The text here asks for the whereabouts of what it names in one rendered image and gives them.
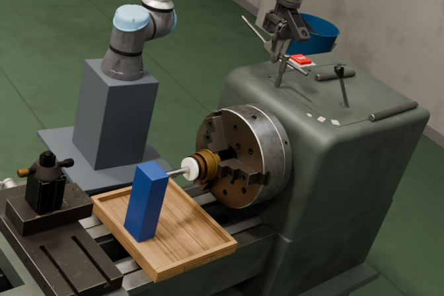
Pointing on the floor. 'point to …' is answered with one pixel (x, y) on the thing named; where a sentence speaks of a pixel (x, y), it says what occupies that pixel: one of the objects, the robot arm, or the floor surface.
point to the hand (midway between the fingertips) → (276, 60)
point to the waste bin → (323, 35)
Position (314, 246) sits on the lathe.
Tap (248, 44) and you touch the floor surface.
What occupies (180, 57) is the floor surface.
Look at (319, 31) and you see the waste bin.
